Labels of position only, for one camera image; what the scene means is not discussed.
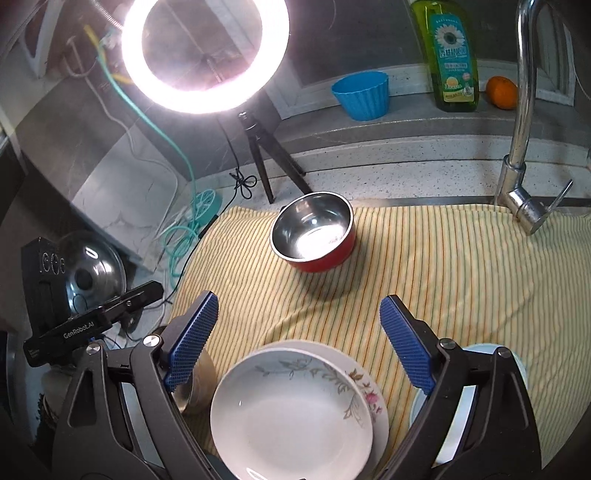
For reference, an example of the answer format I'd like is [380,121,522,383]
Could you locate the large steel bowl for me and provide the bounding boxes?
[172,350,217,415]

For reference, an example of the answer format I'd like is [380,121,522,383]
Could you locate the pink floral white plate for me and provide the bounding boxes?
[260,339,390,479]

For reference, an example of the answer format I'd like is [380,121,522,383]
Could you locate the steel pot lid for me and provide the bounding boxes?
[57,231,127,315]

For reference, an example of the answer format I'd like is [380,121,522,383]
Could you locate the striped yellow towel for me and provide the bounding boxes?
[172,205,590,462]

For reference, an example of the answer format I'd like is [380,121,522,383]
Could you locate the teal round power strip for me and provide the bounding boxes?
[191,189,222,225]

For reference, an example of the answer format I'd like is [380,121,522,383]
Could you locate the grey leaf white plate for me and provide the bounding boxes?
[211,347,374,479]

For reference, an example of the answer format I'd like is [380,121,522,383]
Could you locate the chrome faucet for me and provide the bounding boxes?
[495,0,573,236]

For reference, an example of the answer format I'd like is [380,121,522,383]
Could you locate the red steel bowl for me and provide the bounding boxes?
[270,192,356,273]

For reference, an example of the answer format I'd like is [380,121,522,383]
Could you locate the black tripod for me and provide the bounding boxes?
[238,110,312,204]

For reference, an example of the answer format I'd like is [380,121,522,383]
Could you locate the orange fruit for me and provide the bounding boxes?
[485,76,519,110]

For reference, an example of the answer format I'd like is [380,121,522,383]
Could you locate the blue ribbed cup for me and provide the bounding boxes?
[331,71,390,121]

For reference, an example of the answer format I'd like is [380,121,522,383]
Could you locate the green dish soap bottle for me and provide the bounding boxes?
[410,1,479,112]

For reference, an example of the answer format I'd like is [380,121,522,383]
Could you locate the teal coiled cable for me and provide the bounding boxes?
[82,22,219,278]

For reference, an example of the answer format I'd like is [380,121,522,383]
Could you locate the black light cable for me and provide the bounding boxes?
[163,115,259,305]

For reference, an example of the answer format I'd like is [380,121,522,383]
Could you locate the white cable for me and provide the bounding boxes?
[64,36,195,241]

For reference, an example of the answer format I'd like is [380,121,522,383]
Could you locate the ring light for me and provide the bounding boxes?
[121,1,290,115]

